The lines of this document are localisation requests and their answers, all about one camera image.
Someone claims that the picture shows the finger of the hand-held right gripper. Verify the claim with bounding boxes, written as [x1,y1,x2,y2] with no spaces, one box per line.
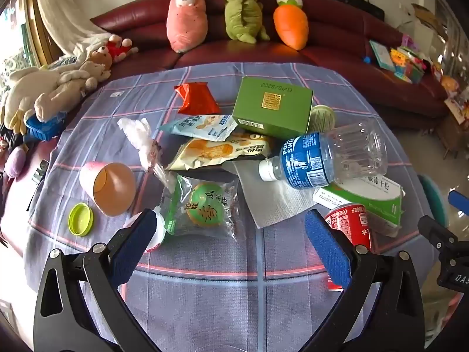
[418,214,459,254]
[448,189,469,213]

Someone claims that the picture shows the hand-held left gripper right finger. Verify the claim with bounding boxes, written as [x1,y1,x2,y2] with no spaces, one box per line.
[305,209,426,352]

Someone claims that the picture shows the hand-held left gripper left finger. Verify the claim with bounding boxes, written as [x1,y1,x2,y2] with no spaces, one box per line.
[33,208,158,352]

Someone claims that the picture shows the white red egg shell half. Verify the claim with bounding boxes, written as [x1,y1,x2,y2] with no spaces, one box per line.
[123,207,167,254]

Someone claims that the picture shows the teal round stool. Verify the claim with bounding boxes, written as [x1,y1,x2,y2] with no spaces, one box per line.
[418,174,449,228]

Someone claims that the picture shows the red soda can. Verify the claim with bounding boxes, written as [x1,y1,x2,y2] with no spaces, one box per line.
[324,202,374,292]

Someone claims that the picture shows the pink plastic cup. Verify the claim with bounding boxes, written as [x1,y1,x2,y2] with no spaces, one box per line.
[79,161,137,217]

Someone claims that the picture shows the white green medicine box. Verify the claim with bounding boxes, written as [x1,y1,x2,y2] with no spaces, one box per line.
[312,176,405,226]

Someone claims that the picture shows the white paper napkin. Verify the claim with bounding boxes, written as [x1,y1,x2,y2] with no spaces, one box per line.
[232,159,323,229]

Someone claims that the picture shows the green pastry packet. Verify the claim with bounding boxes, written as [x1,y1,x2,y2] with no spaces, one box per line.
[161,174,242,239]

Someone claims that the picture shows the clear plastic bottle blue label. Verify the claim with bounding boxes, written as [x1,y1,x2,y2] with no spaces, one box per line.
[258,117,388,190]

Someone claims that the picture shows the clear plastic bag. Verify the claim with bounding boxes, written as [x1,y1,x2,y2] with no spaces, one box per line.
[117,117,174,191]

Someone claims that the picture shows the orange white snack packet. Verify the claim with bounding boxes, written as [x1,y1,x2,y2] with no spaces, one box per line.
[166,134,275,171]

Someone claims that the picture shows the blue white snack packet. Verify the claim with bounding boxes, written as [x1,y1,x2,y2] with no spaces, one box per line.
[158,114,239,142]

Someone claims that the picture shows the green cardboard box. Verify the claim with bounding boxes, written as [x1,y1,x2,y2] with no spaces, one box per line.
[232,76,314,139]

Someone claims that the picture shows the red snack packet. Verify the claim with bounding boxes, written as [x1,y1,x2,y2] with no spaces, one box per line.
[174,82,221,115]

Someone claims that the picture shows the green plastic lid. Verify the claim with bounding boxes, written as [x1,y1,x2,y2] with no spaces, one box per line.
[68,203,95,236]

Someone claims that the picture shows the wooden cabinet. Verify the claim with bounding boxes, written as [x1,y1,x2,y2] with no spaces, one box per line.
[436,110,469,160]

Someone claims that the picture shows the plaid purple tablecloth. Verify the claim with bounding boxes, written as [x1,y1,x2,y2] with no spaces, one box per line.
[7,62,433,352]

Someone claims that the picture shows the orange plush toy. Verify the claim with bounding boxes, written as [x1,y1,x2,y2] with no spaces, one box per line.
[440,75,460,92]

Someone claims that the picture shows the purple plush toy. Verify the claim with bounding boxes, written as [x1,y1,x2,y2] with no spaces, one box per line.
[4,145,28,178]

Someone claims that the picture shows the blue plastic basket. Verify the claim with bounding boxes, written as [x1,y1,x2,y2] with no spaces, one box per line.
[26,112,68,142]

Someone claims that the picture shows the teal picture book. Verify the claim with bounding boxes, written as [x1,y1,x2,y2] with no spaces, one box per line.
[368,40,396,70]

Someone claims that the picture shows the cream plush animal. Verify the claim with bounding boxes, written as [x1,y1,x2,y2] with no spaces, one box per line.
[35,60,111,121]

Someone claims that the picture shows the brown teddy bear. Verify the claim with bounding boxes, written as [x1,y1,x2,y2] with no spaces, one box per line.
[86,46,114,81]

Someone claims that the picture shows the cardboard boxes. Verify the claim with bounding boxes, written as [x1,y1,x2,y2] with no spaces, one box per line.
[397,3,444,37]

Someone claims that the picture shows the red plush toy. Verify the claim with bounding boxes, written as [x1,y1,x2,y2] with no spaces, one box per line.
[104,35,139,63]

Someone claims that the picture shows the dark red leather sofa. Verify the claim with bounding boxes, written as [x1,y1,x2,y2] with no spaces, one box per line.
[90,0,455,133]

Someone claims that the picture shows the orange carrot rabbit plush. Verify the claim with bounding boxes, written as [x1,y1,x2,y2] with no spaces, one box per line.
[273,0,310,51]

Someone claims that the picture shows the black bag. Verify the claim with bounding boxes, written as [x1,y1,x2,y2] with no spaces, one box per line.
[317,0,385,21]

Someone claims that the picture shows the pink rabbit plush pillow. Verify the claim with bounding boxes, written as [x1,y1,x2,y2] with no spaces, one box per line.
[166,0,209,54]

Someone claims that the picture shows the green dinosaur plush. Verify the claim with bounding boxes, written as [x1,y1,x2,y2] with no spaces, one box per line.
[223,0,271,44]

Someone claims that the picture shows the white blanket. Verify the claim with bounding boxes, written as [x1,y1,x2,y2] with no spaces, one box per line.
[35,0,111,57]

